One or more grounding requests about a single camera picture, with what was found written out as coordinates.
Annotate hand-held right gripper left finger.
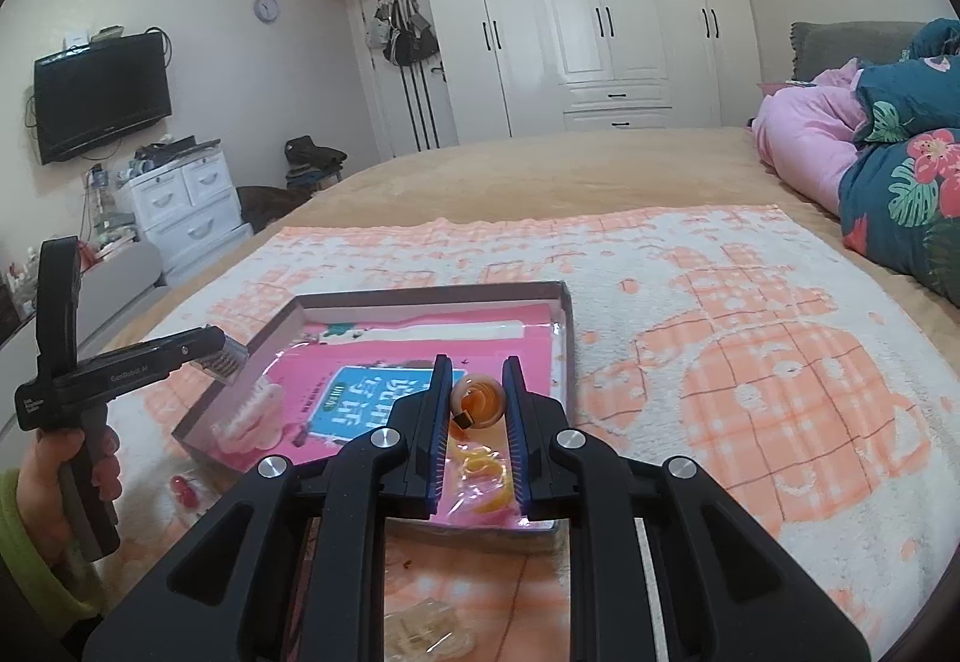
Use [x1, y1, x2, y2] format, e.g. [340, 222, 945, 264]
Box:
[81, 353, 455, 662]

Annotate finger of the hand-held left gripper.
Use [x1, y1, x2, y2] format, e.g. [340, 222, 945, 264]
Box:
[169, 326, 247, 384]

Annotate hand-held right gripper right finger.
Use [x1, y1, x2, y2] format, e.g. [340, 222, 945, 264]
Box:
[501, 354, 875, 662]

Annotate shallow cardboard box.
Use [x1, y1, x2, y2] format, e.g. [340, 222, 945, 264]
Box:
[171, 279, 577, 554]

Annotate clear packet of yellow jewelry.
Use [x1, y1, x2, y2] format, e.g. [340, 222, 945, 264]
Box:
[446, 373, 526, 520]

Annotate white comb hair clip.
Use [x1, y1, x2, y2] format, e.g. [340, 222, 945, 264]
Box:
[212, 383, 286, 453]

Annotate clear packet of pale earrings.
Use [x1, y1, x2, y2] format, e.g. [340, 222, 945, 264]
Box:
[382, 594, 477, 659]

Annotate person's left hand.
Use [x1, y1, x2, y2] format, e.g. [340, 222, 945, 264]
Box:
[16, 426, 125, 565]

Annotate grey cushioned bench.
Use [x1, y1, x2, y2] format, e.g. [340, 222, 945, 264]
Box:
[75, 242, 170, 363]

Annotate dark bag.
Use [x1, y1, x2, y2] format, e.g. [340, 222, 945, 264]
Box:
[236, 184, 312, 232]

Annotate white drawer cabinet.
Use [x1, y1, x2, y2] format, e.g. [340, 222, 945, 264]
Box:
[120, 141, 252, 277]

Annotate pile of dark clothes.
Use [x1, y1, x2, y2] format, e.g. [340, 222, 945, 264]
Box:
[283, 136, 347, 189]

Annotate peach white patterned blanket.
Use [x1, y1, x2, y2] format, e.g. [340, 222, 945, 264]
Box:
[90, 204, 960, 662]

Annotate bed with beige cover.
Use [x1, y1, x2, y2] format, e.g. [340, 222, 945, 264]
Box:
[0, 126, 960, 662]

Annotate white door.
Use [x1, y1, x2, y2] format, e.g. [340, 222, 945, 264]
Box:
[345, 0, 458, 161]

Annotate black hanging handbag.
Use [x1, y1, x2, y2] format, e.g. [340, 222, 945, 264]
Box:
[384, 0, 440, 68]

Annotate pink duvet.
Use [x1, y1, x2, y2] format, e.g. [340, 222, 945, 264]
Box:
[752, 60, 893, 217]

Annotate white wardrobe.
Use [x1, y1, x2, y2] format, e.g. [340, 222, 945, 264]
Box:
[304, 0, 762, 146]

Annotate teal floral quilt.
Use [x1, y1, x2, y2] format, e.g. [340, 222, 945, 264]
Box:
[838, 17, 960, 311]

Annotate grey pillow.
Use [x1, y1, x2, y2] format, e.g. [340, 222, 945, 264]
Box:
[789, 21, 960, 86]

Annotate black wall television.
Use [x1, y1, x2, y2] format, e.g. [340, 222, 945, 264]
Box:
[33, 32, 173, 166]

